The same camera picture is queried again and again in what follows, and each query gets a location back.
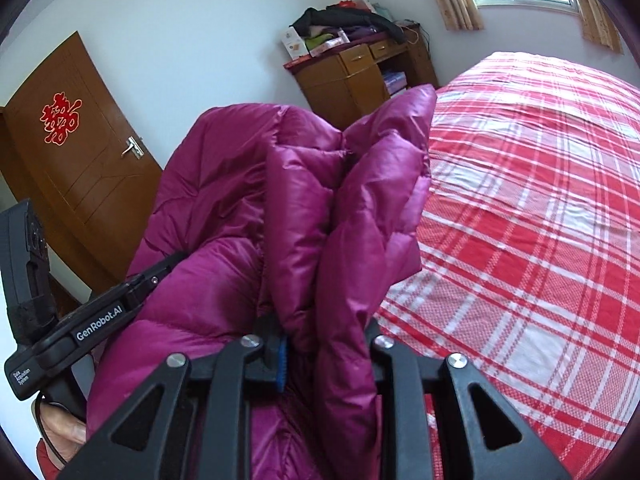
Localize magenta quilted down jacket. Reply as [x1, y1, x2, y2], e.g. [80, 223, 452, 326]
[87, 86, 436, 479]

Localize black clothes pile on desk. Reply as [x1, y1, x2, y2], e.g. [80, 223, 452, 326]
[292, 4, 407, 44]

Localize person's left hand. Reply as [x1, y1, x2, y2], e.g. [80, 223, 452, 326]
[32, 396, 87, 469]

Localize brown wooden door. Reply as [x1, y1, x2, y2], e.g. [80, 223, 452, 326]
[1, 34, 162, 294]

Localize red plaid bed cover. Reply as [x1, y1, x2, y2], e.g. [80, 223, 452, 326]
[378, 52, 639, 479]

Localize red double happiness sticker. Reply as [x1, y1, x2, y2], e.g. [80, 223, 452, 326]
[40, 91, 82, 146]

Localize red flat box on desk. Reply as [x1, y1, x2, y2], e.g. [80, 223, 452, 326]
[283, 37, 350, 72]

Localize boxes stacked in desk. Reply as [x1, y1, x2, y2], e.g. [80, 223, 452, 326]
[383, 72, 408, 96]

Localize wooden desk with drawers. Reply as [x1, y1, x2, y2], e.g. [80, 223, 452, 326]
[286, 22, 440, 129]

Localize white box on desk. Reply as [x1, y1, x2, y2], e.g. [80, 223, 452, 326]
[281, 26, 309, 61]

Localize right beige curtain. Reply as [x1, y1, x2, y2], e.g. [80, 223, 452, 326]
[576, 0, 623, 54]

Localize silver door handle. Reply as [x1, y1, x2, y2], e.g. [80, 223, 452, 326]
[120, 136, 144, 159]

